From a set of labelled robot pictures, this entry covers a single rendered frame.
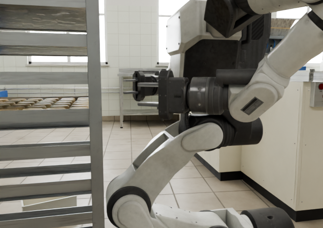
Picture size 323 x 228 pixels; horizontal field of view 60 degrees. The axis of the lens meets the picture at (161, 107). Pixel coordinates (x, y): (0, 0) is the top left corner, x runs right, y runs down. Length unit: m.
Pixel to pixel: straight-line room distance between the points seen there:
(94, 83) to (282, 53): 0.41
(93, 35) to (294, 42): 0.42
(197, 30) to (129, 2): 4.60
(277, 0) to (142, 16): 4.77
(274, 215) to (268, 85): 0.72
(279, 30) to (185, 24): 1.76
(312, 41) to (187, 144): 0.49
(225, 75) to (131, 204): 0.50
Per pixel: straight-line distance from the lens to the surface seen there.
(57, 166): 1.19
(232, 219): 1.20
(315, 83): 1.74
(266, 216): 1.19
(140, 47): 5.27
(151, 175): 0.94
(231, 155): 2.37
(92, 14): 0.69
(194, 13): 0.85
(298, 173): 1.83
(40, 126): 1.17
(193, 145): 0.90
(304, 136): 1.78
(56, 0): 0.73
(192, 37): 0.84
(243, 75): 0.61
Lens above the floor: 0.88
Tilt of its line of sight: 7 degrees down
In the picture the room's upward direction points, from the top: straight up
